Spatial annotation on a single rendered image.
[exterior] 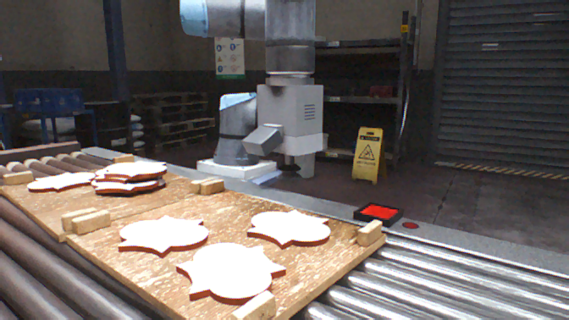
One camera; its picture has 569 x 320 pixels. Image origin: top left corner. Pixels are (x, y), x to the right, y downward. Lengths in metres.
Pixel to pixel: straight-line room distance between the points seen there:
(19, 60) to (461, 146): 5.73
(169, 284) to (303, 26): 0.40
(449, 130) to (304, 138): 4.69
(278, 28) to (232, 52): 5.95
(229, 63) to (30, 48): 2.80
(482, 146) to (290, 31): 4.74
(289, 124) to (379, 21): 4.91
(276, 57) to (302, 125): 0.11
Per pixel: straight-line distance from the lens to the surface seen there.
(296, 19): 0.56
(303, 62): 0.56
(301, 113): 0.55
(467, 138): 5.19
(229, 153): 1.19
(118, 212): 0.80
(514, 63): 5.15
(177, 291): 0.50
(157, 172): 0.89
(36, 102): 4.13
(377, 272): 0.59
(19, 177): 1.11
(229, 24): 0.67
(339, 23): 5.61
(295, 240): 0.59
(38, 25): 6.09
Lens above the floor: 1.20
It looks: 14 degrees down
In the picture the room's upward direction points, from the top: straight up
